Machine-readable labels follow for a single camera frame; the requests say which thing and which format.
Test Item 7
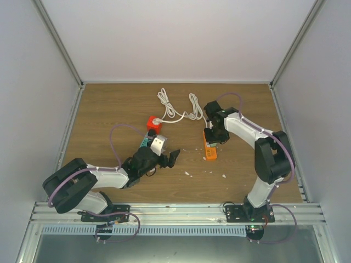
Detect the orange power strip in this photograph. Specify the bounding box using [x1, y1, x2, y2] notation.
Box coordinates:
[203, 132, 217, 161]

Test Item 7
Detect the teal power strip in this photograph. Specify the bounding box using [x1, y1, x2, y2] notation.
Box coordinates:
[140, 134, 154, 147]

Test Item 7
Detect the white power cable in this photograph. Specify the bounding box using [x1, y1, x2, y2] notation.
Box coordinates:
[152, 93, 209, 131]

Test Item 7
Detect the red cube power socket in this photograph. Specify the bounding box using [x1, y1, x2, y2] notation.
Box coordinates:
[146, 116, 162, 134]

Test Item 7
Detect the black power adapter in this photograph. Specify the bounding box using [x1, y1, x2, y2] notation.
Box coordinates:
[148, 129, 156, 138]

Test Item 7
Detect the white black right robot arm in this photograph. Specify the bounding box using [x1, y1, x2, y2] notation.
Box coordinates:
[204, 101, 296, 222]

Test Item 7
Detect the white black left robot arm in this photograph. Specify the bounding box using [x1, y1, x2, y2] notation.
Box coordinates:
[42, 146, 180, 221]

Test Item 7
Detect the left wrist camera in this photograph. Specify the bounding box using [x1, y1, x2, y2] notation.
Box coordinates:
[150, 135, 167, 156]

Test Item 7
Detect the white cable with plug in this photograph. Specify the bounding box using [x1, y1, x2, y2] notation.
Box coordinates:
[157, 88, 193, 121]

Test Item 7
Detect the slotted cable duct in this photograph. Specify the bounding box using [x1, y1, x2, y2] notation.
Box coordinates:
[42, 224, 246, 237]

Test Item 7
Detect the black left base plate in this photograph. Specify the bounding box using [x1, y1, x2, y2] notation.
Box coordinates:
[77, 204, 131, 224]

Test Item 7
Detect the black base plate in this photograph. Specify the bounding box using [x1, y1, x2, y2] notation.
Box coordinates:
[77, 204, 131, 224]
[223, 203, 275, 223]

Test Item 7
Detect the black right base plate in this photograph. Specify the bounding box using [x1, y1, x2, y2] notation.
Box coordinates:
[223, 203, 275, 223]

